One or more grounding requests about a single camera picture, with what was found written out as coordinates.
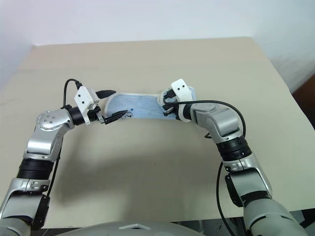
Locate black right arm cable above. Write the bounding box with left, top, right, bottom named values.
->
left=162, top=97, right=247, bottom=236

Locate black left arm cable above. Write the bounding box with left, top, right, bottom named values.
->
left=46, top=78, right=82, bottom=198

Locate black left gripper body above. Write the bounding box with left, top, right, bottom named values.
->
left=87, top=105, right=103, bottom=123

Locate light blue towel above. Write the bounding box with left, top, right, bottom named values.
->
left=104, top=87, right=197, bottom=121

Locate grey rounded robot torso shell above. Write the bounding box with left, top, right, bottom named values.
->
left=41, top=216, right=247, bottom=236

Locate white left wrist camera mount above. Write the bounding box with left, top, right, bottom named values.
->
left=73, top=86, right=100, bottom=123

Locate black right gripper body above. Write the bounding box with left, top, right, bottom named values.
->
left=164, top=89, right=178, bottom=109

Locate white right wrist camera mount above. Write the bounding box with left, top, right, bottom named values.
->
left=170, top=78, right=194, bottom=102

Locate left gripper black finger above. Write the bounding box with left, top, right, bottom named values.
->
left=102, top=110, right=129, bottom=125
left=95, top=89, right=117, bottom=100

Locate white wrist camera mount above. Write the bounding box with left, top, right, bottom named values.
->
left=170, top=78, right=194, bottom=102
left=73, top=86, right=100, bottom=123

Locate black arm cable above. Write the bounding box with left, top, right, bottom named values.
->
left=46, top=78, right=82, bottom=198
left=162, top=97, right=247, bottom=236

